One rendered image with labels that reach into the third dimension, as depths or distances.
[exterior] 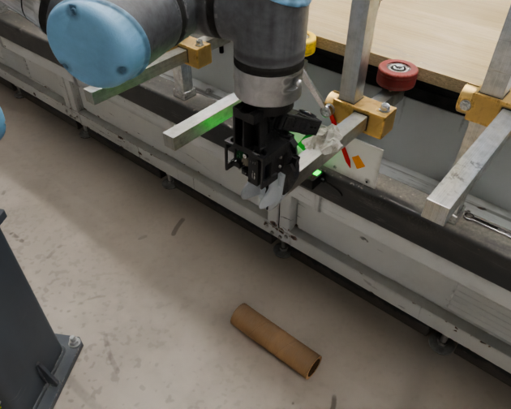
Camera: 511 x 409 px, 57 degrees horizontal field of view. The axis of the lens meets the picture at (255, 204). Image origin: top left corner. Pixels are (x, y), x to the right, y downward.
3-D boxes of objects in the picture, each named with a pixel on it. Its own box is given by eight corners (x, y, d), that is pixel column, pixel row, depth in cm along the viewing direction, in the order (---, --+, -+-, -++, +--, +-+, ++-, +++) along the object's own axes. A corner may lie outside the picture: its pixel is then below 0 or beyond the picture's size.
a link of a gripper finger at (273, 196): (249, 223, 74) (250, 177, 68) (272, 205, 78) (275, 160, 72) (264, 232, 73) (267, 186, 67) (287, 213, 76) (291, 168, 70)
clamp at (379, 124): (380, 140, 91) (384, 118, 88) (322, 117, 97) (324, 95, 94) (393, 128, 94) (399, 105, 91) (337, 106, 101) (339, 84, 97)
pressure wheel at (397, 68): (396, 127, 99) (408, 77, 91) (362, 115, 102) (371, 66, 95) (413, 113, 103) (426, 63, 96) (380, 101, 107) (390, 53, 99)
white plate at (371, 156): (374, 190, 98) (382, 151, 92) (276, 144, 111) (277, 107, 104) (375, 188, 99) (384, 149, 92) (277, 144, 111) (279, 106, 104)
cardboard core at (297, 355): (307, 370, 135) (229, 314, 149) (305, 384, 140) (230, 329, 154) (322, 350, 139) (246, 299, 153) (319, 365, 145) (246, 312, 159)
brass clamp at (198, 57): (196, 70, 115) (195, 50, 112) (160, 55, 121) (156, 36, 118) (213, 62, 118) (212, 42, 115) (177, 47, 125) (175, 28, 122)
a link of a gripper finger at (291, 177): (266, 187, 74) (268, 140, 68) (273, 182, 75) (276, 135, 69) (289, 200, 72) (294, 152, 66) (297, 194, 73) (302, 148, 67)
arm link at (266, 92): (264, 42, 64) (322, 62, 60) (263, 75, 68) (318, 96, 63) (219, 62, 59) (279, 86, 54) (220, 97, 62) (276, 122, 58)
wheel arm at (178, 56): (96, 109, 101) (91, 91, 98) (86, 104, 102) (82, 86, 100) (230, 45, 126) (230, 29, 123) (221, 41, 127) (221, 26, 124)
